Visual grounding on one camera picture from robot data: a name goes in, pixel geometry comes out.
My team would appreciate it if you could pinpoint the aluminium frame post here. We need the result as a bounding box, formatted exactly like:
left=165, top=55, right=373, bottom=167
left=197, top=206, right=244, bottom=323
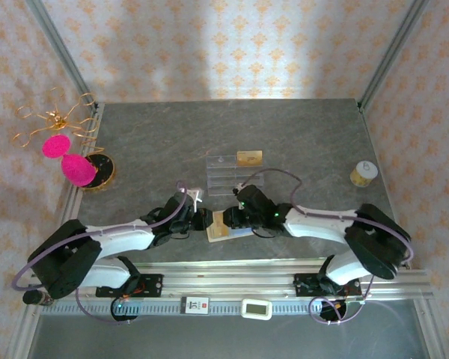
left=25, top=0, right=99, bottom=110
left=358, top=0, right=430, bottom=110

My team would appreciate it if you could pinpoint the grey slotted cable duct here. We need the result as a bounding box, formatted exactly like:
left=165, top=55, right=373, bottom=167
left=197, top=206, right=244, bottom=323
left=37, top=301, right=364, bottom=319

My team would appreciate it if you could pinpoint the aluminium side rail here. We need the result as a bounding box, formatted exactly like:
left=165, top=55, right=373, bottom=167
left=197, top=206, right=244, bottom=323
left=45, top=102, right=106, bottom=271

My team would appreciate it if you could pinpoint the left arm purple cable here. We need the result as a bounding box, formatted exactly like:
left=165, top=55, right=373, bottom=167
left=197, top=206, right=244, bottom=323
left=10, top=181, right=190, bottom=325

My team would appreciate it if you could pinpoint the clear acrylic stand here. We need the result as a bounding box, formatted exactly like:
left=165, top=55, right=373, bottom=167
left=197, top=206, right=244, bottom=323
left=205, top=153, right=266, bottom=197

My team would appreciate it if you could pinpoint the gold wire stand, black base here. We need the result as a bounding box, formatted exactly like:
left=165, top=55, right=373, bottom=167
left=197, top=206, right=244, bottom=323
left=11, top=87, right=117, bottom=192

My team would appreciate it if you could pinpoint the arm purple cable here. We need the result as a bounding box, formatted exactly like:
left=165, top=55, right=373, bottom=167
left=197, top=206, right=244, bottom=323
left=10, top=181, right=190, bottom=325
left=234, top=168, right=415, bottom=325

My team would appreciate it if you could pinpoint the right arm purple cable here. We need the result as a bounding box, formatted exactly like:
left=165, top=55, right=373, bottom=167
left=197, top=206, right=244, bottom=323
left=234, top=168, right=415, bottom=325

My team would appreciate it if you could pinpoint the small black-capped bottle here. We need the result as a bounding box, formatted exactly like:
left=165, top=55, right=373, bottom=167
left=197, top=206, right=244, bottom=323
left=22, top=289, right=57, bottom=307

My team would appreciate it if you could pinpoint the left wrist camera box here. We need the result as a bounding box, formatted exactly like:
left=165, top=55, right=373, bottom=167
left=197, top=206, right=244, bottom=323
left=186, top=186, right=204, bottom=211

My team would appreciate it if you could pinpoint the large pink foam egg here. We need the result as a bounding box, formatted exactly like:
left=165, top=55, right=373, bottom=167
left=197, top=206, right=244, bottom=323
left=61, top=153, right=97, bottom=187

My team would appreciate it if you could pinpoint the small pink foam ball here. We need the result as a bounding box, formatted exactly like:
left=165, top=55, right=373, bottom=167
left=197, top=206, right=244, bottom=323
left=42, top=135, right=72, bottom=160

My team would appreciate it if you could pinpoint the white label tag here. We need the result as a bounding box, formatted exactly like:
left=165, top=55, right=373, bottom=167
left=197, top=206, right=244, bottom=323
left=180, top=296, right=210, bottom=316

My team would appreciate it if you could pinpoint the yellow tape roll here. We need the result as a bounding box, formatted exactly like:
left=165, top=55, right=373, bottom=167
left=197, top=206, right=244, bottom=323
left=349, top=160, right=379, bottom=188

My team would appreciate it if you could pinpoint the aluminium front frame rail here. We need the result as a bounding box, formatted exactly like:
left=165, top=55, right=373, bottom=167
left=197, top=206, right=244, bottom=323
left=28, top=260, right=433, bottom=302

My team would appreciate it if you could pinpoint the white digital timer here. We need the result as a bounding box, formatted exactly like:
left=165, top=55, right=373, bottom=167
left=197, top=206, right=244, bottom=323
left=241, top=298, right=273, bottom=320

